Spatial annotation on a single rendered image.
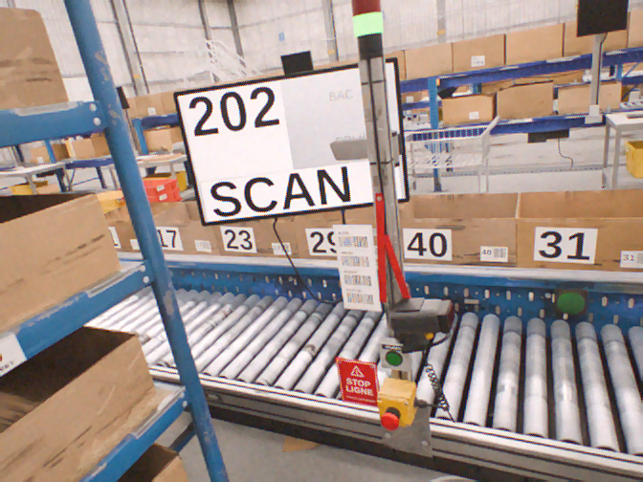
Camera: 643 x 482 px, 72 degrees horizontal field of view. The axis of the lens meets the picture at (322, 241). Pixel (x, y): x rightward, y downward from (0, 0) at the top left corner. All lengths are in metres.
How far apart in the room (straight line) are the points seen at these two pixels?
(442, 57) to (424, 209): 4.32
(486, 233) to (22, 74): 1.27
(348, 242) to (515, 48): 5.14
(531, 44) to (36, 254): 5.67
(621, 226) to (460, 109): 4.41
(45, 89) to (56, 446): 0.40
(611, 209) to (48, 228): 1.63
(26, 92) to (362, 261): 0.64
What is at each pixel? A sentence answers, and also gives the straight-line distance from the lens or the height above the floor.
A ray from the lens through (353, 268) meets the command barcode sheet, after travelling 0.94.
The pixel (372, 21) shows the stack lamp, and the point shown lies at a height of 1.61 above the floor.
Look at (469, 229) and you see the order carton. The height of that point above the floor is 1.02.
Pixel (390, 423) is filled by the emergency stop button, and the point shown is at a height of 0.85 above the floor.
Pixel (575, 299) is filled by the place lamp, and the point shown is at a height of 0.83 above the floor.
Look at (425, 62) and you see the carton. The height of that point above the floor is 1.55.
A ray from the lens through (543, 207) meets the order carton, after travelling 1.76.
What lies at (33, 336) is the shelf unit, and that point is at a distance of 0.54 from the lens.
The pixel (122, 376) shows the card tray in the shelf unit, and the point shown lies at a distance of 0.67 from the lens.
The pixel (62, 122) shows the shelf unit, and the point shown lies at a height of 1.52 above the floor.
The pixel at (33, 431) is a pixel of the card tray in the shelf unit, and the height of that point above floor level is 1.22.
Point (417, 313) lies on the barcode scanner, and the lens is 0.88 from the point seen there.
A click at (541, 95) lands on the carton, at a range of 5.68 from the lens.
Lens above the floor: 1.53
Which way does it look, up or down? 20 degrees down
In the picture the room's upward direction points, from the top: 9 degrees counter-clockwise
